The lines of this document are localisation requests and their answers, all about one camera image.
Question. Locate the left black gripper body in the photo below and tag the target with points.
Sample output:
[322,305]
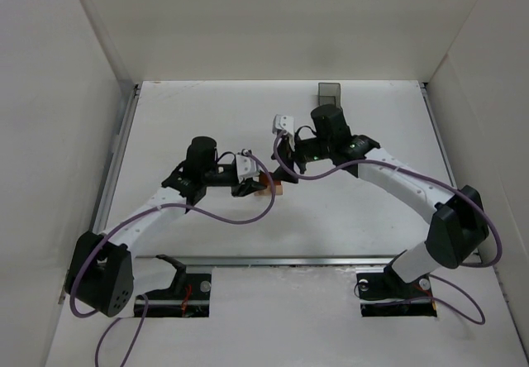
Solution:
[241,188]

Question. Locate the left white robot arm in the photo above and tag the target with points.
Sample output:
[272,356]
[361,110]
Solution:
[101,276]

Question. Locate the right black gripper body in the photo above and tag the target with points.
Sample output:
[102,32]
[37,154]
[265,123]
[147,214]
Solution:
[288,164]

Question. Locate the tan wood block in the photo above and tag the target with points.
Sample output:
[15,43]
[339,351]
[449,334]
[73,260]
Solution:
[279,188]

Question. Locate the orange triangular wood block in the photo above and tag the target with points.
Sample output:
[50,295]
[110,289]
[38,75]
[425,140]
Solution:
[266,179]

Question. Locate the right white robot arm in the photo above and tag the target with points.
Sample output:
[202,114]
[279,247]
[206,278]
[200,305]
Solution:
[456,219]

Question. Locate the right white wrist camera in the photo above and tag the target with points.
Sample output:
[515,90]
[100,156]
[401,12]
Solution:
[284,125]

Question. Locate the smoky transparent plastic bin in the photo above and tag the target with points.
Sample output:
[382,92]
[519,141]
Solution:
[328,97]

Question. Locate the long light wood block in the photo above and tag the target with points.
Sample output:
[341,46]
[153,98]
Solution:
[266,192]

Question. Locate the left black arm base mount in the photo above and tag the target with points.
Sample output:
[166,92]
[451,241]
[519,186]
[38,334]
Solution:
[168,288]

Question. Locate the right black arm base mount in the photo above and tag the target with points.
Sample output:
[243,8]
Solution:
[383,294]

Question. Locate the aluminium front rail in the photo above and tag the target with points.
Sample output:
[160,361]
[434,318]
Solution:
[268,261]

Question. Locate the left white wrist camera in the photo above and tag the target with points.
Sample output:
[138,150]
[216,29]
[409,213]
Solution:
[246,166]

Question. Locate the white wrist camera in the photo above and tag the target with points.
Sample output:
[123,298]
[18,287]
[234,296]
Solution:
[284,125]
[246,166]

